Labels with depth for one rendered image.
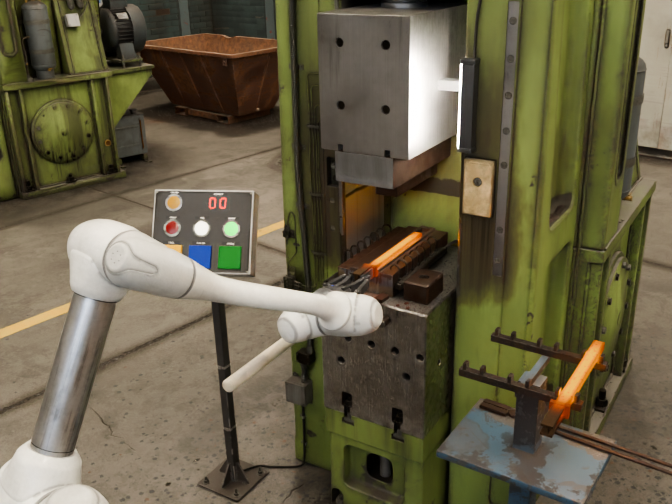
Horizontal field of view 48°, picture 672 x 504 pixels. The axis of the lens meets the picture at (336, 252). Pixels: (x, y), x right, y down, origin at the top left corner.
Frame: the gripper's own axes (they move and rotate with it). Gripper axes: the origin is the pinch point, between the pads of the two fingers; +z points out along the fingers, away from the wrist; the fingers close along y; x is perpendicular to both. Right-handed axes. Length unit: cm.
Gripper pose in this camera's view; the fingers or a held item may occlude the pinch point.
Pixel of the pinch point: (363, 275)
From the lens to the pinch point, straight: 234.1
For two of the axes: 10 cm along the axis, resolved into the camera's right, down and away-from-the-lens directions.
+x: -0.2, -9.2, -3.8
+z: 5.2, -3.4, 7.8
